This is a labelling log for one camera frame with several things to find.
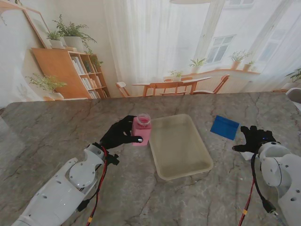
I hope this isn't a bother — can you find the red left arm cable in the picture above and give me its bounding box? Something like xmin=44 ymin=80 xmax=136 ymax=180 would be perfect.
xmin=87 ymin=147 xmax=109 ymax=226

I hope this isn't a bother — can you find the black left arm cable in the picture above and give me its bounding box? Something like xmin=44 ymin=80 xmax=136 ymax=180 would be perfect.
xmin=77 ymin=160 xmax=109 ymax=212

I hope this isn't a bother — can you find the white square jar lid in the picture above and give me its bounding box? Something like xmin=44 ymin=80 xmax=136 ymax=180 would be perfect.
xmin=239 ymin=152 xmax=256 ymax=161

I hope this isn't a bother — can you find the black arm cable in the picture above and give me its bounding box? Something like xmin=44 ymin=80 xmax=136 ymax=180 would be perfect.
xmin=250 ymin=152 xmax=279 ymax=215
xmin=77 ymin=160 xmax=109 ymax=212

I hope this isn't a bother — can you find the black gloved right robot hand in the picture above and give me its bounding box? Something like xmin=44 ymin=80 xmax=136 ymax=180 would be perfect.
xmin=231 ymin=126 xmax=278 ymax=155

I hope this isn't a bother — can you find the cream baking tray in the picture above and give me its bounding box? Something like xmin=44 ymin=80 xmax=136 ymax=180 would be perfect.
xmin=148 ymin=113 xmax=214 ymax=181

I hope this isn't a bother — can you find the blue scraper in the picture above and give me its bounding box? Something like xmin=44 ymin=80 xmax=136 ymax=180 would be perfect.
xmin=210 ymin=115 xmax=240 ymax=141

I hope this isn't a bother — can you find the pink square jar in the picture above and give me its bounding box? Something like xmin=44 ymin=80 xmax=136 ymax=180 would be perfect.
xmin=131 ymin=113 xmax=153 ymax=147

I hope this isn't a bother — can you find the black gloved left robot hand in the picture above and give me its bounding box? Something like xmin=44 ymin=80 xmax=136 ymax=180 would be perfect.
xmin=100 ymin=115 xmax=144 ymax=150

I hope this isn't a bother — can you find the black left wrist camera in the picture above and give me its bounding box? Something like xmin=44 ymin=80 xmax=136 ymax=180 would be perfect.
xmin=107 ymin=153 xmax=120 ymax=166

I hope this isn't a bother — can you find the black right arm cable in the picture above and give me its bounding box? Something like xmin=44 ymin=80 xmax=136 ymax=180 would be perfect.
xmin=250 ymin=152 xmax=279 ymax=215

